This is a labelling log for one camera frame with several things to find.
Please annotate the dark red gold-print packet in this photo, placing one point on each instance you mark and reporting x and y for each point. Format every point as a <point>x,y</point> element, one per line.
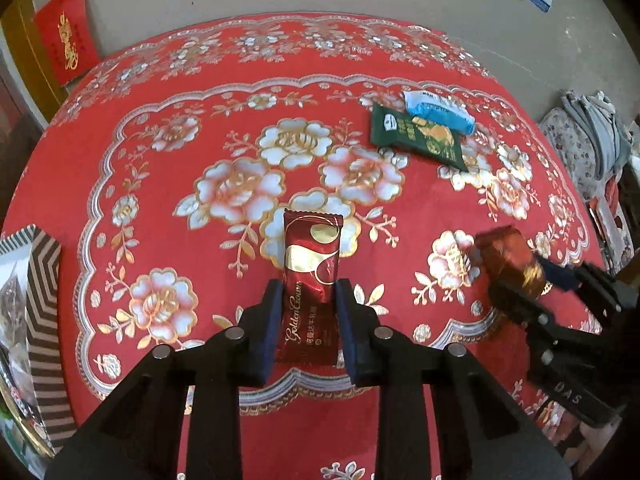
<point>310,270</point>

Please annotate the striped box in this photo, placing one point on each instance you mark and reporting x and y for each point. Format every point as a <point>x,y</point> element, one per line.
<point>45,310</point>

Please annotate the grey cloth pile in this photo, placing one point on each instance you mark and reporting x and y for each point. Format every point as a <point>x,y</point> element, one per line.
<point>570,145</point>

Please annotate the dark green gold-print packet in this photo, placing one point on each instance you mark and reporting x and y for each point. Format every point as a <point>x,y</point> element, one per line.
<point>415,135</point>

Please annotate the red floral tablecloth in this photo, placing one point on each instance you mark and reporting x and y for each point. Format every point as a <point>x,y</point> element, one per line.
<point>150,160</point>

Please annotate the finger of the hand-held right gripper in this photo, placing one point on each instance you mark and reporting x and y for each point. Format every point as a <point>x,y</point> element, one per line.
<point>520,307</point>
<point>595,282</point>

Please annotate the wooden door frame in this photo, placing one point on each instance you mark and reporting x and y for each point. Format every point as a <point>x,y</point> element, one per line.
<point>25,50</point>

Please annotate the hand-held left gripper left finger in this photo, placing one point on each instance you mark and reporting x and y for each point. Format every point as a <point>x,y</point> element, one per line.
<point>272,330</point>

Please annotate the grey clothing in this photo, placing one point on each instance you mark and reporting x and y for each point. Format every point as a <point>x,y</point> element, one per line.
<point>600,120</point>

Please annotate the red poster with gold print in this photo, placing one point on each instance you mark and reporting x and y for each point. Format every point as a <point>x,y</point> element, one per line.
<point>65,35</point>

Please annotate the shiny red-brown packet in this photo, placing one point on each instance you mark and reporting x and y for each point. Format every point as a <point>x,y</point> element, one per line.
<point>510,257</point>

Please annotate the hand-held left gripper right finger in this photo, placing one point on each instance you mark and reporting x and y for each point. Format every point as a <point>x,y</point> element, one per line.
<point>347,330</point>

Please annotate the light blue packet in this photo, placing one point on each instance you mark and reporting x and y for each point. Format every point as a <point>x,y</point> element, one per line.
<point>440,112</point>

